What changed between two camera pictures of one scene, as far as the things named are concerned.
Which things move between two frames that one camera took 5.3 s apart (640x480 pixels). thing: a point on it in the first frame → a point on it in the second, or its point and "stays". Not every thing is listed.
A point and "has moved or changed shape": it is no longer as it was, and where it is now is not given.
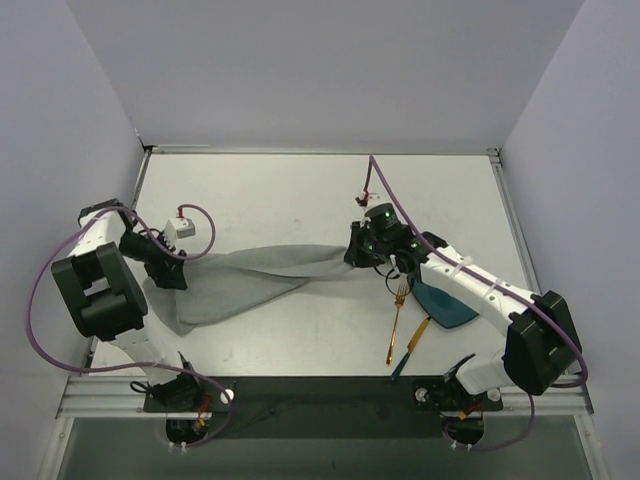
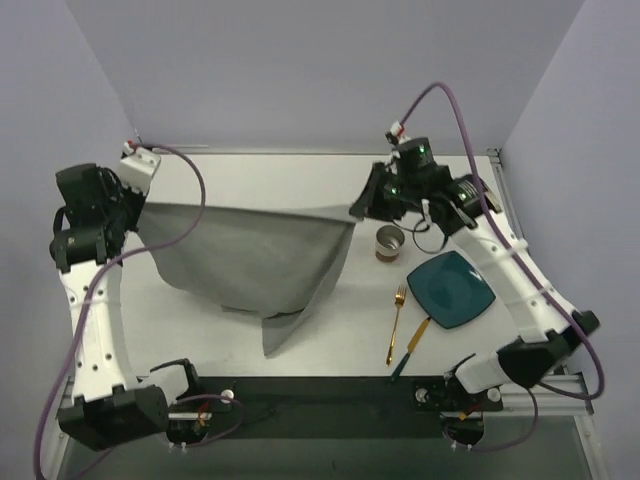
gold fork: (400, 295) stays
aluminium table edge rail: (149, 150) stays
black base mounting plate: (325, 408) stays
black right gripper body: (356, 250) → (372, 189)
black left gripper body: (167, 270) → (126, 201)
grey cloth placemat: (222, 285) has moved or changed shape
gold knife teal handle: (412, 342) stays
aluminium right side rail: (501, 172) stays
